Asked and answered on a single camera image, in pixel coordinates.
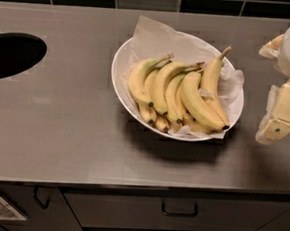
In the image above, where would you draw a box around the black cabinet door handle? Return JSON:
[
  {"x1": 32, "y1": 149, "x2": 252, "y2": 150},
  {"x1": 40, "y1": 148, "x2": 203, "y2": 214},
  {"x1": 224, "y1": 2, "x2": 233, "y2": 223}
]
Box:
[{"x1": 32, "y1": 186, "x2": 51, "y2": 210}]

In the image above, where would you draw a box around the large front yellow banana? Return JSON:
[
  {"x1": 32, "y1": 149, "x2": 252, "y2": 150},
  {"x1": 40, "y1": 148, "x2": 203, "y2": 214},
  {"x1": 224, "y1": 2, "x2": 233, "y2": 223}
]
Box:
[{"x1": 180, "y1": 71, "x2": 228, "y2": 132}]

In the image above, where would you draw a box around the white oval bowl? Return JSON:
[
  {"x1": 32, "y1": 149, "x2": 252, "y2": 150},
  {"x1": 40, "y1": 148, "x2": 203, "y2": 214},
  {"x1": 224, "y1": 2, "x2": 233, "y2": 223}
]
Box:
[{"x1": 105, "y1": 26, "x2": 250, "y2": 146}]

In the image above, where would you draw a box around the inner yellow banana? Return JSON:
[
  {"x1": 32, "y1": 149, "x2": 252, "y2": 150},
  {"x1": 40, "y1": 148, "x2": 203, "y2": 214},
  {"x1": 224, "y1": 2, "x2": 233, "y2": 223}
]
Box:
[{"x1": 175, "y1": 87, "x2": 193, "y2": 122}]

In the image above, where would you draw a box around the leftmost greenish yellow banana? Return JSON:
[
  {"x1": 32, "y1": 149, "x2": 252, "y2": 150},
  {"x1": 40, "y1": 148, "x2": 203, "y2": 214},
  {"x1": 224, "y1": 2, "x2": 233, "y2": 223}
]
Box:
[{"x1": 127, "y1": 53, "x2": 174, "y2": 107}]

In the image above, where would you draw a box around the small lower middle banana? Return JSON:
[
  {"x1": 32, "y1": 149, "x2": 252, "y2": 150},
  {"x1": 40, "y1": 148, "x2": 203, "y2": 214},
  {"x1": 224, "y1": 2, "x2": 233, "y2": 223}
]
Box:
[{"x1": 154, "y1": 115, "x2": 169, "y2": 132}]

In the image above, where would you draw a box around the grey cabinet door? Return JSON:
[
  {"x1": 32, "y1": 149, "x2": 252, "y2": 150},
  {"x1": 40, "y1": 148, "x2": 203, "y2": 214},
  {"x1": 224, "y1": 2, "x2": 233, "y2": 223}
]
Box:
[{"x1": 0, "y1": 184, "x2": 83, "y2": 231}]

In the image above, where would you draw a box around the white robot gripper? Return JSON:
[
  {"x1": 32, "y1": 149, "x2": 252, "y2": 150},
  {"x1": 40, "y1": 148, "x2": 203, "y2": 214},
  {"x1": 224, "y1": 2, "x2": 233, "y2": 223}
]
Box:
[{"x1": 255, "y1": 27, "x2": 290, "y2": 145}]

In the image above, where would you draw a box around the rightmost yellow banana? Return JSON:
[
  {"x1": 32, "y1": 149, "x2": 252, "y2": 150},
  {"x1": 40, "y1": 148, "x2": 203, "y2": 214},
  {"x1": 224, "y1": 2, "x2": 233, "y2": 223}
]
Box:
[{"x1": 200, "y1": 47, "x2": 231, "y2": 127}]

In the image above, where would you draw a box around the black drawer handle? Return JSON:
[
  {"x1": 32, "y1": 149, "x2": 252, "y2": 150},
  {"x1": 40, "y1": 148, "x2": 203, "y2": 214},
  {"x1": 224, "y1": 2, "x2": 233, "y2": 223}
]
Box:
[{"x1": 161, "y1": 199, "x2": 199, "y2": 218}]

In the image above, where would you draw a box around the white paper liner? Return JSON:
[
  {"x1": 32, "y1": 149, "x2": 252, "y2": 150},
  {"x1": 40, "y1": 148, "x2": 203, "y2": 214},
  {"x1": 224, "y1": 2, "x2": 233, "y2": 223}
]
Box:
[{"x1": 117, "y1": 14, "x2": 249, "y2": 142}]

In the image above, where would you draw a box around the dark round sink hole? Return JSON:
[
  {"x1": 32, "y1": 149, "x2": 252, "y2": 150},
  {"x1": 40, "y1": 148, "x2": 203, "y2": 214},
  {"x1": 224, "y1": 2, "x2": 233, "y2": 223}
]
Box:
[{"x1": 0, "y1": 32, "x2": 47, "y2": 79}]

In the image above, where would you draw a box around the grey drawer front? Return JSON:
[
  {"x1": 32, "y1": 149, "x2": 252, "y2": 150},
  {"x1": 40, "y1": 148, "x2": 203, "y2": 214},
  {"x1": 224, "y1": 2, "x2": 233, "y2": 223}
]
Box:
[{"x1": 65, "y1": 191, "x2": 290, "y2": 231}]

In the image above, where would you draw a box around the bottom yellow banana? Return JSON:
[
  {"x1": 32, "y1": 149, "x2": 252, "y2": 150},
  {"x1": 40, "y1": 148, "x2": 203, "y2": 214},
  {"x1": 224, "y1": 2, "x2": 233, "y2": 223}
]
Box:
[{"x1": 184, "y1": 120, "x2": 213, "y2": 134}]

